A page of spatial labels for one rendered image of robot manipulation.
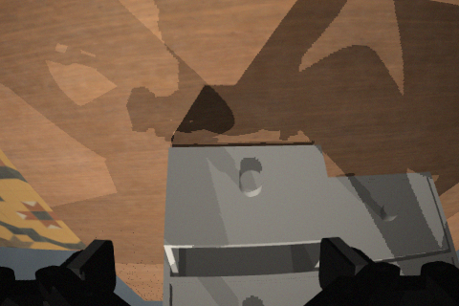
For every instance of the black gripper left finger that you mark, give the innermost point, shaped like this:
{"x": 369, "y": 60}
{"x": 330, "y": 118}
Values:
{"x": 96, "y": 261}

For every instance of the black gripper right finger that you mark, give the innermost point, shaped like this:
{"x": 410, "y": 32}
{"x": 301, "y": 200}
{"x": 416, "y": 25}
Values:
{"x": 438, "y": 283}

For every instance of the grey drawer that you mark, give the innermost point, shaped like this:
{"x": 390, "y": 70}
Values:
{"x": 288, "y": 292}
{"x": 416, "y": 268}
{"x": 366, "y": 212}
{"x": 272, "y": 224}

